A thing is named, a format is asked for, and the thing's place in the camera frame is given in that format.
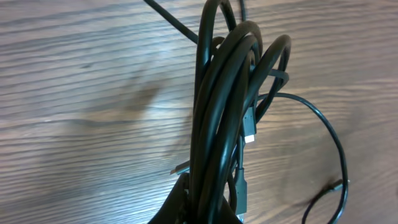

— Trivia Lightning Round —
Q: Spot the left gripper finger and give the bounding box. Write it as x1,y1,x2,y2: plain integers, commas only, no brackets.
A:
148,172,242,224

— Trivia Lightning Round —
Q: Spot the black USB cable silver plug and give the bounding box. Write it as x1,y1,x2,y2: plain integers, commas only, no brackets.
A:
169,0,293,224

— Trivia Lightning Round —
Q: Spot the thin black micro USB cable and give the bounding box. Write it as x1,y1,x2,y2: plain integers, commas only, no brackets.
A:
142,0,349,224

